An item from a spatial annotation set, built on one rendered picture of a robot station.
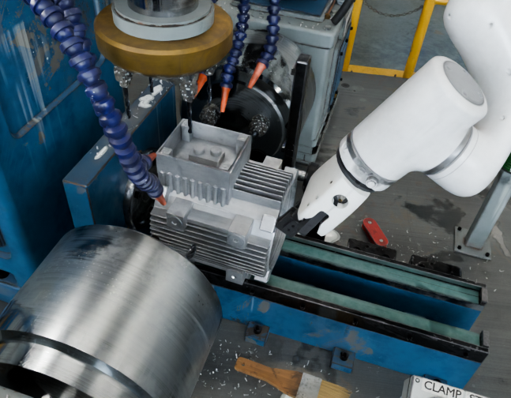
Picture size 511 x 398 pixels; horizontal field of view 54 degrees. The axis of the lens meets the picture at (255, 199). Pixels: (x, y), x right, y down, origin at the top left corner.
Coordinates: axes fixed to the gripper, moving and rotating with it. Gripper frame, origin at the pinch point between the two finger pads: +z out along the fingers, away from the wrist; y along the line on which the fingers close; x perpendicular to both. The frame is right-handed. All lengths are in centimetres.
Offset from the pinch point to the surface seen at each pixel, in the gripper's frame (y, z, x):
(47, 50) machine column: 5.3, 5.9, 43.3
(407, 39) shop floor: 316, 84, -72
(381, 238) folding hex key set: 28.5, 15.2, -27.7
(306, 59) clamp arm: 19.0, -11.8, 11.9
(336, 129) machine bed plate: 68, 25, -14
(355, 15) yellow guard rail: 237, 64, -21
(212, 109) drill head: 25.6, 12.4, 18.4
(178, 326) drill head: -23.5, 1.4, 8.2
